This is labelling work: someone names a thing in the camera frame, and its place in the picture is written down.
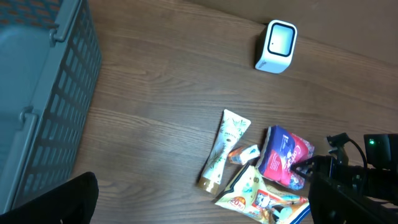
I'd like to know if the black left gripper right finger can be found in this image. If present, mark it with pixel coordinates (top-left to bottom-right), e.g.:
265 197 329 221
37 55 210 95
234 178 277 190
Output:
308 174 397 224

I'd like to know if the beige snack packet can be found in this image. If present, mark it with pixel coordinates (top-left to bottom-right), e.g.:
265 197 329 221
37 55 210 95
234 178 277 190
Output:
215 164 310 224

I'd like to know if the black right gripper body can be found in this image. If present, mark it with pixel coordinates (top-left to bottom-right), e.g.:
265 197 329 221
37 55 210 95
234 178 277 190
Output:
314 133 368 192

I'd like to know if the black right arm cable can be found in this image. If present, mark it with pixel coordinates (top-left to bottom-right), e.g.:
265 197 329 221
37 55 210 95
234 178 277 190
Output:
346 138 369 169

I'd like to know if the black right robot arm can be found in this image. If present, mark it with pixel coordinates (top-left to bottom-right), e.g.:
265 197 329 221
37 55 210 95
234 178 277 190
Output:
290 133 397 223

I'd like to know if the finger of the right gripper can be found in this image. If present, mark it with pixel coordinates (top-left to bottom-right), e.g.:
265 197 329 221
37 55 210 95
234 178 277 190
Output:
290 157 314 182

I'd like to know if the grey plastic shopping basket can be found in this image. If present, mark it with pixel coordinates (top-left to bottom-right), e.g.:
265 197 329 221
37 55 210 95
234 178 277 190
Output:
1 0 102 213

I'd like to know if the white barcode scanner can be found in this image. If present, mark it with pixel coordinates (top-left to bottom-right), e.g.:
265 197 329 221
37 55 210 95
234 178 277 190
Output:
254 20 298 74

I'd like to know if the small orange white box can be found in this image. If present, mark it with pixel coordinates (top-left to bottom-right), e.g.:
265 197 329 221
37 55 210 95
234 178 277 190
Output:
228 144 261 165

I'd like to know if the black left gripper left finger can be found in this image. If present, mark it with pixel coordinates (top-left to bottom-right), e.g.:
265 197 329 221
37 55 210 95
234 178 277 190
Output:
1 172 99 224

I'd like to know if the white gold-capped tube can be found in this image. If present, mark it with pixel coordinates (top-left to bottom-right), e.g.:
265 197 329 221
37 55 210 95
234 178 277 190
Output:
198 110 251 195

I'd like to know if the pink purple pad pack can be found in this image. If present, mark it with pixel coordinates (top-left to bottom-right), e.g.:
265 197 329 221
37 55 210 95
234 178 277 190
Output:
255 125 315 190

